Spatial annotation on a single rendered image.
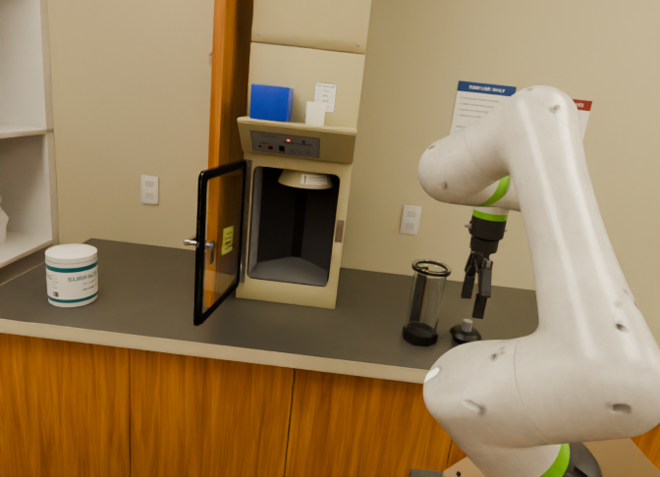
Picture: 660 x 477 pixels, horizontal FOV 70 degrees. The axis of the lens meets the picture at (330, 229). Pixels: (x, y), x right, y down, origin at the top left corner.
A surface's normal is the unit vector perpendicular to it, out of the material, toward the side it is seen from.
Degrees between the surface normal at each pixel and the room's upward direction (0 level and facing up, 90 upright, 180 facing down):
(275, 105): 90
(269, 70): 90
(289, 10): 90
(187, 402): 90
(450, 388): 54
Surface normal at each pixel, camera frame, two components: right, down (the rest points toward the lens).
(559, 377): -0.74, -0.23
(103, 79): -0.04, 0.26
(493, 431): -0.44, 0.50
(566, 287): -0.68, -0.50
